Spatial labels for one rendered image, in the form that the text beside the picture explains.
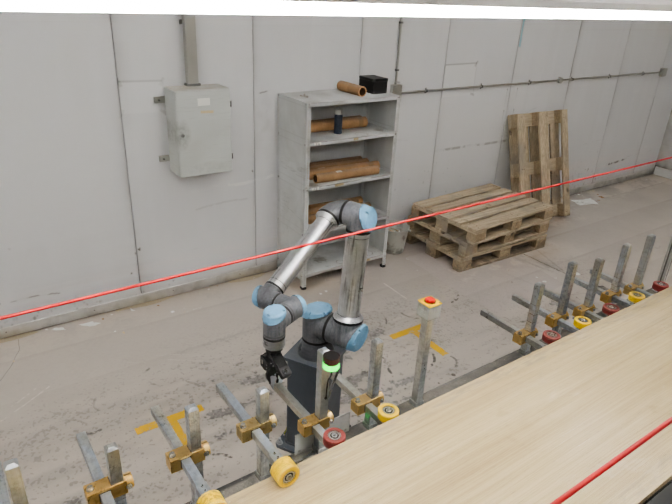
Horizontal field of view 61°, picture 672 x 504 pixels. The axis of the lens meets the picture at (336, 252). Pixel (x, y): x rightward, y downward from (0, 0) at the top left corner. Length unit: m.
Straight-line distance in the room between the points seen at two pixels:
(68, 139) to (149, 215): 0.79
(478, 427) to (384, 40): 3.70
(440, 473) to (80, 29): 3.31
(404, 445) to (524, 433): 0.46
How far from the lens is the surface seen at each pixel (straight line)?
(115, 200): 4.40
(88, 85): 4.18
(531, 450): 2.25
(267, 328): 2.26
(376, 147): 5.13
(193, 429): 1.96
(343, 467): 2.04
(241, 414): 2.14
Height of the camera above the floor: 2.36
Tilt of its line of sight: 25 degrees down
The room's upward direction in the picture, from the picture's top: 3 degrees clockwise
